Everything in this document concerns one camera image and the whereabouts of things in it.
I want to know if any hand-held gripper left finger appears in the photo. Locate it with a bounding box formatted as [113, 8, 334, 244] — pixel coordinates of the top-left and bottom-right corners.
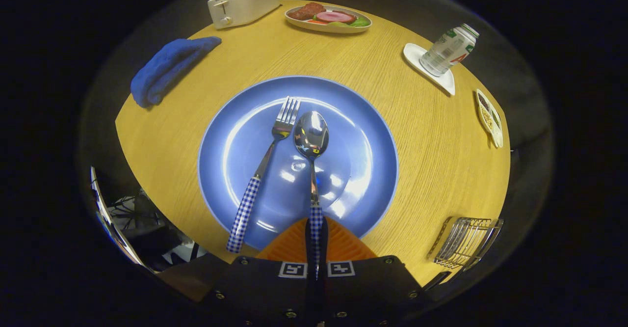
[204, 218, 317, 327]

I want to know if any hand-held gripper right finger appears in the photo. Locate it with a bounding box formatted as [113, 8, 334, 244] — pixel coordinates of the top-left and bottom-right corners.
[316, 217, 432, 327]

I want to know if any fork with checked handle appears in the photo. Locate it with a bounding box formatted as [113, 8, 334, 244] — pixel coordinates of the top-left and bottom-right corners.
[226, 96, 301, 254]

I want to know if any spoon with checked handle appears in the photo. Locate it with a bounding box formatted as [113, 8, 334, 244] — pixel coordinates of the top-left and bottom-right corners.
[293, 111, 330, 278]

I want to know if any person's trouser leg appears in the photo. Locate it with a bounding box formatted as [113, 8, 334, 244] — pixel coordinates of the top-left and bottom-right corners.
[157, 254, 230, 302]

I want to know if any blue round plate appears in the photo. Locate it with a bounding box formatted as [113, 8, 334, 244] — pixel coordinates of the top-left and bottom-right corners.
[198, 75, 399, 251]

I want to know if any black chair base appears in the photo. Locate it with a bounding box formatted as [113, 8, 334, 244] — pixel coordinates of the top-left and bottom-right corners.
[109, 194, 165, 229]

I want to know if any white divided condiment dish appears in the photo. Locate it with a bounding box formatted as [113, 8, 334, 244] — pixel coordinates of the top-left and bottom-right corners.
[475, 89, 504, 148]

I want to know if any white square coaster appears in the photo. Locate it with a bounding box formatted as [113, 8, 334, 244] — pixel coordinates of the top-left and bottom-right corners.
[403, 43, 456, 96]

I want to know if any blue towel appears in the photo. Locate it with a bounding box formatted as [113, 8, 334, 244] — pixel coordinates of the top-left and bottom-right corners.
[130, 36, 222, 109]

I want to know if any white drink bottle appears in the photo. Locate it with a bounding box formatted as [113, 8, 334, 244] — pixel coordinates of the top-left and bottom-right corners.
[420, 24, 480, 77]

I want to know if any white oval food plate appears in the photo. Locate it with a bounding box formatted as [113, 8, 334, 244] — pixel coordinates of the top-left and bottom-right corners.
[285, 4, 372, 34]

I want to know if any green lettuce leaf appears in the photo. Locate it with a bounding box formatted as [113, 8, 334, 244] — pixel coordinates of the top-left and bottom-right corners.
[326, 17, 371, 28]

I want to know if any pink ham slice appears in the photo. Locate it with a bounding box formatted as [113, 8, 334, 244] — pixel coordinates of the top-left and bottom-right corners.
[315, 11, 357, 24]

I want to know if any brown meat piece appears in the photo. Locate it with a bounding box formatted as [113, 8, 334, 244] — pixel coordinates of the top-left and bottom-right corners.
[288, 2, 326, 21]

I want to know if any white toaster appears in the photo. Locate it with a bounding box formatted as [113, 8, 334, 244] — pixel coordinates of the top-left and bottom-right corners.
[208, 0, 280, 29]

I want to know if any metal wire cutlery rack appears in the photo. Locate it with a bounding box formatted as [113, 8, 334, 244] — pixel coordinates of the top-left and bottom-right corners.
[427, 216, 504, 271]

